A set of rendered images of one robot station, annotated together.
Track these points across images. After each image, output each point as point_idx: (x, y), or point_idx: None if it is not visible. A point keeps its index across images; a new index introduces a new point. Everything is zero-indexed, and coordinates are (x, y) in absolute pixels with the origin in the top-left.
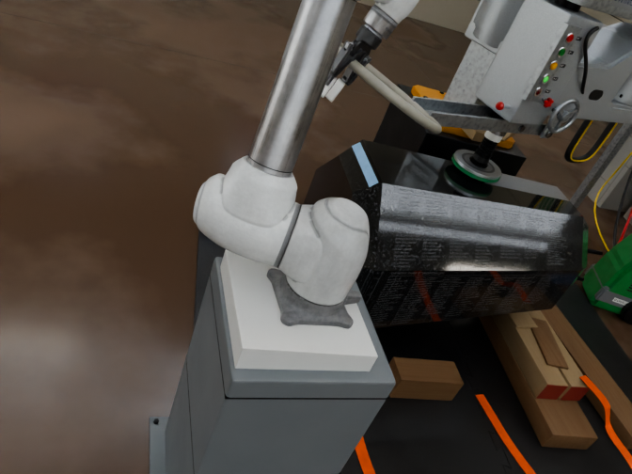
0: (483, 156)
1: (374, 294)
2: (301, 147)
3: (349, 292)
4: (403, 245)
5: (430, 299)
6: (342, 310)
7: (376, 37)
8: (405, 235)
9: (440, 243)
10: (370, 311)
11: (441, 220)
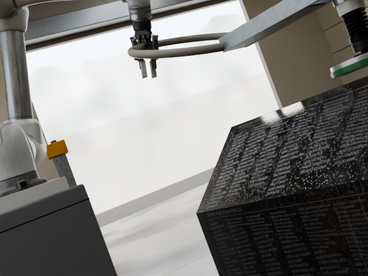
0: (350, 41)
1: (216, 248)
2: (14, 103)
3: (21, 180)
4: (220, 183)
5: (260, 257)
6: (6, 189)
7: (132, 22)
8: (225, 172)
9: (247, 171)
10: (228, 275)
11: (257, 144)
